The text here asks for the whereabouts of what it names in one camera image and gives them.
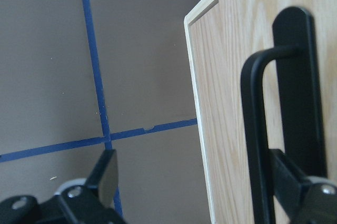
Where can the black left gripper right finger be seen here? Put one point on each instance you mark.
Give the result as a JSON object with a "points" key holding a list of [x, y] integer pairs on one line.
{"points": [[290, 184]]}

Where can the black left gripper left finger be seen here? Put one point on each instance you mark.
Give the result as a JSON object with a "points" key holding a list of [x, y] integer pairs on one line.
{"points": [[103, 180]]}

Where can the black metal drawer handle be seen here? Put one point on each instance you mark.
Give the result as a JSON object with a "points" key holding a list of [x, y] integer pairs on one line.
{"points": [[294, 52]]}

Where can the light wooden drawer cabinet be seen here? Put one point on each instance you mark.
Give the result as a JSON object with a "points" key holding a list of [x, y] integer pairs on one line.
{"points": [[201, 8]]}

